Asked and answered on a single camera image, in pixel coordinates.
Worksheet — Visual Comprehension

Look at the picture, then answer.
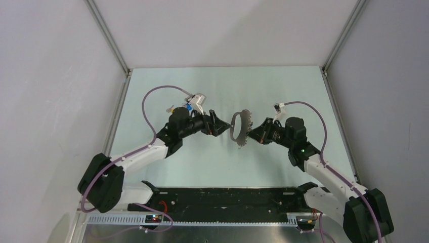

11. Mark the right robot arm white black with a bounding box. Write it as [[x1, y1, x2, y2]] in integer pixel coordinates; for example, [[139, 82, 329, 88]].
[[247, 117, 394, 242]]

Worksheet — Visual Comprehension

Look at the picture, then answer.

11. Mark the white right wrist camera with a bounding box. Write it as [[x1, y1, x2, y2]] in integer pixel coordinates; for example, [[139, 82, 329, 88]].
[[273, 103, 286, 123]]

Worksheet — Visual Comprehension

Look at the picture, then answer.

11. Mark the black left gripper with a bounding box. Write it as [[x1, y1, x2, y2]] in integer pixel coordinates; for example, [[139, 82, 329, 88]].
[[180, 105, 230, 139]]

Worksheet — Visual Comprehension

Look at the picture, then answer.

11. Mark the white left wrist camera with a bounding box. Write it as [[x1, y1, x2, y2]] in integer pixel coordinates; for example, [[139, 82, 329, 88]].
[[185, 93, 206, 114]]

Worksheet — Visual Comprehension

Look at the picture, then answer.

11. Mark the yellow tagged key on table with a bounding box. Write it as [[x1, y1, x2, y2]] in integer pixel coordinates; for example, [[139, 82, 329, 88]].
[[166, 105, 175, 113]]

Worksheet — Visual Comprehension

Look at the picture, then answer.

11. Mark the aluminium frame rail front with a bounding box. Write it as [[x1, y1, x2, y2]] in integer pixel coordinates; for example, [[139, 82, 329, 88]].
[[77, 191, 381, 229]]

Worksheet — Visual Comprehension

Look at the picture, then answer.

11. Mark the aluminium corner post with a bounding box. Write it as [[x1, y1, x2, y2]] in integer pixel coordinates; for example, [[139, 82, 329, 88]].
[[321, 0, 369, 77], [84, 0, 131, 77]]

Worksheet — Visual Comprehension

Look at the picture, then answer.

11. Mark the right aluminium corner post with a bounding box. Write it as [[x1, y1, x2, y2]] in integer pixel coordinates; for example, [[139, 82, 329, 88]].
[[321, 0, 369, 77]]

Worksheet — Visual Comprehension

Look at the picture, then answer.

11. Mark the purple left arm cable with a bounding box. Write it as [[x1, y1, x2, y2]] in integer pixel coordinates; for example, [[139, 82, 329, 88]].
[[79, 85, 194, 214]]

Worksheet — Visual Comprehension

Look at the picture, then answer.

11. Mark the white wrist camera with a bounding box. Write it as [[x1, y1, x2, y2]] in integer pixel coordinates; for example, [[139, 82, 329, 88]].
[[185, 93, 206, 114], [273, 103, 286, 123]]

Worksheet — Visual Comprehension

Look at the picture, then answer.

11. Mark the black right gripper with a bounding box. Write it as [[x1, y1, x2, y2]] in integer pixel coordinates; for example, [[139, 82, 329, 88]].
[[245, 117, 293, 149]]

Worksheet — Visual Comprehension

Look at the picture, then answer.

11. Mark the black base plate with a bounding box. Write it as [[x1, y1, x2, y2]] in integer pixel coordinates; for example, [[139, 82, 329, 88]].
[[145, 187, 313, 223]]

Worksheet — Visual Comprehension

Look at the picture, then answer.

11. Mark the left aluminium corner post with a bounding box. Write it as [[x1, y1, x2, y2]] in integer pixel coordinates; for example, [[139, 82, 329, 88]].
[[84, 0, 131, 77]]

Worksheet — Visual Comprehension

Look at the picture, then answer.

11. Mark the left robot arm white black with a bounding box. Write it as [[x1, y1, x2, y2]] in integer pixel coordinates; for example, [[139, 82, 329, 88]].
[[77, 107, 231, 213]]

